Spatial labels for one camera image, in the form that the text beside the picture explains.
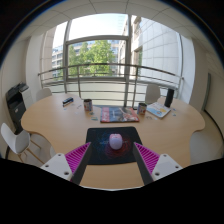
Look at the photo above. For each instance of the printed white mug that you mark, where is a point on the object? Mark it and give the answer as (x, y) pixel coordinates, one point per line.
(87, 105)

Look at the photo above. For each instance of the white and blue picture book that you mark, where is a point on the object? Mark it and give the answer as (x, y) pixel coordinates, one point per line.
(158, 110)

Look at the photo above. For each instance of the blue stapler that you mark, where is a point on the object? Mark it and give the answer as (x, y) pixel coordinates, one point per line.
(67, 101)

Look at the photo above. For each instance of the black and white printer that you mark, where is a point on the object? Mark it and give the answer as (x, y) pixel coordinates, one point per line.
(16, 102)

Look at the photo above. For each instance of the pink and lilac computer mouse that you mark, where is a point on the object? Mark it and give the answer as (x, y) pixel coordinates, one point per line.
(115, 141)

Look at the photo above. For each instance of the black mouse pad, red-blue print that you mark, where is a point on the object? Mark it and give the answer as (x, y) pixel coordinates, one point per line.
(100, 136)

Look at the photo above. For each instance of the grey metal balcony railing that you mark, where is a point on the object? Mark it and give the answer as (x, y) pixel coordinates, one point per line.
(110, 67)

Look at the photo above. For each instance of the black cylindrical speaker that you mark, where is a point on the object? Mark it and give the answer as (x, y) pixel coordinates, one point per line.
(169, 97)

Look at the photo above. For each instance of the red and blue magazine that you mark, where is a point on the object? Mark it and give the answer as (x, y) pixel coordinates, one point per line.
(118, 114)

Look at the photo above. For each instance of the white chair with wooden legs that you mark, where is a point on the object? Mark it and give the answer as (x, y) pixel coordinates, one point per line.
(16, 141)

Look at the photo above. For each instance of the red and white tin can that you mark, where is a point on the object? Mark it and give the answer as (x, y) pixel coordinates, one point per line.
(142, 108)

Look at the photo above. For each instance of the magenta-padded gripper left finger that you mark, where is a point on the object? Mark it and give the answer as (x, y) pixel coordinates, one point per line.
(58, 164)

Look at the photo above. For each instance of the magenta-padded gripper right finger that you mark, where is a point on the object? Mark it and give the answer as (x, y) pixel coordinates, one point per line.
(165, 164)

